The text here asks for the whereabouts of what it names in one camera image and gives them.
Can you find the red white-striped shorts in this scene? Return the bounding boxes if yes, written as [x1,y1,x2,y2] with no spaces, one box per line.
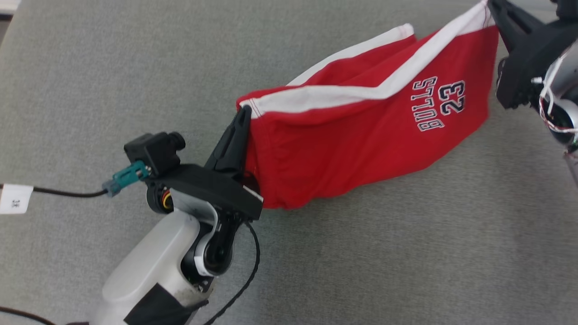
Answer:
[237,0,501,211]

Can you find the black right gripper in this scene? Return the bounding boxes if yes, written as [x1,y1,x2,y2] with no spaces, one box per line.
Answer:
[487,0,578,110]

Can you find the white paper cable tag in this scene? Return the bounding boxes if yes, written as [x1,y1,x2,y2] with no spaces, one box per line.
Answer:
[0,183,34,214]

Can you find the teal left camera connector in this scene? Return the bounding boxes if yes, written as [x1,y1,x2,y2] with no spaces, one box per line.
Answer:
[102,161,152,198]

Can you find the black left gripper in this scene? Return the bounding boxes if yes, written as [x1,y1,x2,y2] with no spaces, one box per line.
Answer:
[148,105,264,222]

